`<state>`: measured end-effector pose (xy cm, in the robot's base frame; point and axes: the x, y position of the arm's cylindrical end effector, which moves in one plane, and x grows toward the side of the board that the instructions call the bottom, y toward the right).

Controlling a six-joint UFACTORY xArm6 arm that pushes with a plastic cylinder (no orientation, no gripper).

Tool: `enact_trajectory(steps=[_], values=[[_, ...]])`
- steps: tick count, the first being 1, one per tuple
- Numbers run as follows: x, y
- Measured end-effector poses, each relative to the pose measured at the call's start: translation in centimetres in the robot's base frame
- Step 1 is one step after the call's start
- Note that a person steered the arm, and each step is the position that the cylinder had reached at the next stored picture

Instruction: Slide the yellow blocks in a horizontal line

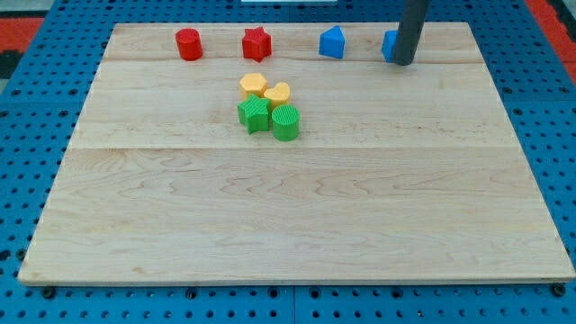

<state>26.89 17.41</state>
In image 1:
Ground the yellow hexagon block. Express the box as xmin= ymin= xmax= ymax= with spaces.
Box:
xmin=238 ymin=73 xmax=267 ymax=100

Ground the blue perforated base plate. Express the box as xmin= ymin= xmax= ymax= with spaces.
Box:
xmin=1 ymin=0 xmax=575 ymax=323

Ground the green star block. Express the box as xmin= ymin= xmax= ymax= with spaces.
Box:
xmin=238 ymin=94 xmax=270 ymax=134

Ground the yellow heart block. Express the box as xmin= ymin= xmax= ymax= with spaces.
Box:
xmin=264 ymin=82 xmax=291 ymax=110

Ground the blue block behind rod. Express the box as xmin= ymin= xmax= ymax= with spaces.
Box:
xmin=381 ymin=30 xmax=398 ymax=63

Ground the green cylinder block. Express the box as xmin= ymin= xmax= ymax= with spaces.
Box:
xmin=271 ymin=104 xmax=300 ymax=141

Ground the red cylinder block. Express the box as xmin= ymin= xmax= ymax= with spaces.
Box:
xmin=175 ymin=28 xmax=203 ymax=61

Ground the blue pentagon house block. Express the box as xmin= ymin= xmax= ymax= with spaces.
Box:
xmin=319 ymin=25 xmax=346 ymax=59

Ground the red star block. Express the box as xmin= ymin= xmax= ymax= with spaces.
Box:
xmin=242 ymin=26 xmax=272 ymax=62

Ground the light wooden board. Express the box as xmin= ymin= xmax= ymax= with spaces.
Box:
xmin=19 ymin=22 xmax=575 ymax=286

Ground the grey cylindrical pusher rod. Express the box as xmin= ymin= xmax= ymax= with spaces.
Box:
xmin=392 ymin=0 xmax=431 ymax=66

